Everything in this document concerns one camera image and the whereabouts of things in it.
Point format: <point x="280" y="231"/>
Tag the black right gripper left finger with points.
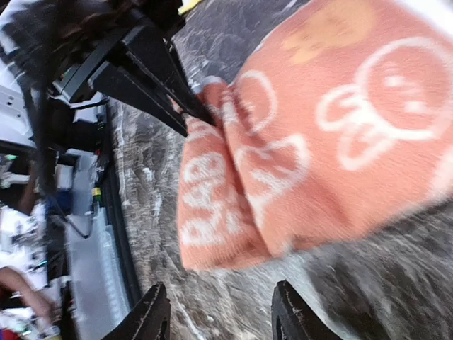
<point x="148" y="320"/>

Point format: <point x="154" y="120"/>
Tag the black table front rail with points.
<point x="113" y="205"/>

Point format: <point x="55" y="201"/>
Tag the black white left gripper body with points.
<point x="60" y="34"/>

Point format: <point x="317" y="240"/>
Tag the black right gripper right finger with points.
<point x="293" y="319"/>

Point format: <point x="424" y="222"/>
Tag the orange bunny pattern towel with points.
<point x="339" y="121"/>

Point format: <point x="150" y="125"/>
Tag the yellow white cloth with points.
<point x="188" y="5"/>

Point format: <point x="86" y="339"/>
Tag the white slotted cable duct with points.
<point x="98" y="288"/>

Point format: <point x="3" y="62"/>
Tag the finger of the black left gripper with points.
<point x="148" y="50"/>
<point x="118" y="83"/>

